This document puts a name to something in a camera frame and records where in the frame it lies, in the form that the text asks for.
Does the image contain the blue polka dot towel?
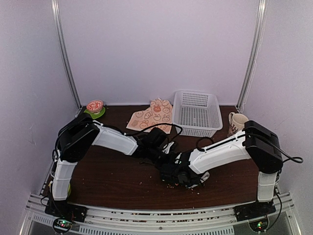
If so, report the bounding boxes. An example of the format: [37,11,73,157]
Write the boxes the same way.
[187,171,210,189]

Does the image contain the white plastic basket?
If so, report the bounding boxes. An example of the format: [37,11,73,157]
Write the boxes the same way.
[172,91,223,137]

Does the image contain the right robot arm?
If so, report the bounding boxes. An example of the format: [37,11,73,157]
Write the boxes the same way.
[159,120,283,216]

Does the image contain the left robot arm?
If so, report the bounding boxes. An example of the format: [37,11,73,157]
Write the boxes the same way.
[49,115,175,217]

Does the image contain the beige bunny print towel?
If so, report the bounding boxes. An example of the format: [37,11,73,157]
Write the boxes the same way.
[126,98,173,134]

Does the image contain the green saucer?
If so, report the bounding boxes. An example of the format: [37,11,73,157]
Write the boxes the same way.
[84,106,106,119]

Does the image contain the red patterned small bowl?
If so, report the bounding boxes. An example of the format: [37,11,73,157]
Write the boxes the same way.
[86,100,104,114]

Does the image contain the beige patterned mug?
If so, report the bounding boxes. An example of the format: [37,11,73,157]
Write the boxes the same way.
[227,112,249,137]

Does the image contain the lime green bowl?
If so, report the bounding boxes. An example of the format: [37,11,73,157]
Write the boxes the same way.
[67,184,71,197]

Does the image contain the left black cable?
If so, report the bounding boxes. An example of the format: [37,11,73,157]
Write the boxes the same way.
[53,122,184,162]

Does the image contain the front aluminium rail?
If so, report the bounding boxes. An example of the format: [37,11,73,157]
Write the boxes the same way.
[19,206,302,235]

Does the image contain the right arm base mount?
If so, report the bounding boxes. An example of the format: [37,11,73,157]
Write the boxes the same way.
[233,201,276,222]

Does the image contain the left aluminium frame post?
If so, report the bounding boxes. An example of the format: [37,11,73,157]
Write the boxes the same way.
[51,0,82,109]

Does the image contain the aluminium frame post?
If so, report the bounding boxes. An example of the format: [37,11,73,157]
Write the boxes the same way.
[51,0,82,109]
[236,0,267,113]

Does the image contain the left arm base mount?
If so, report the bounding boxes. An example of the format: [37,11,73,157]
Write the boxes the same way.
[45,204,88,222]

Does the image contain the right aluminium frame post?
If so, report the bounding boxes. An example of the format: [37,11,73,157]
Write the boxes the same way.
[236,0,267,113]

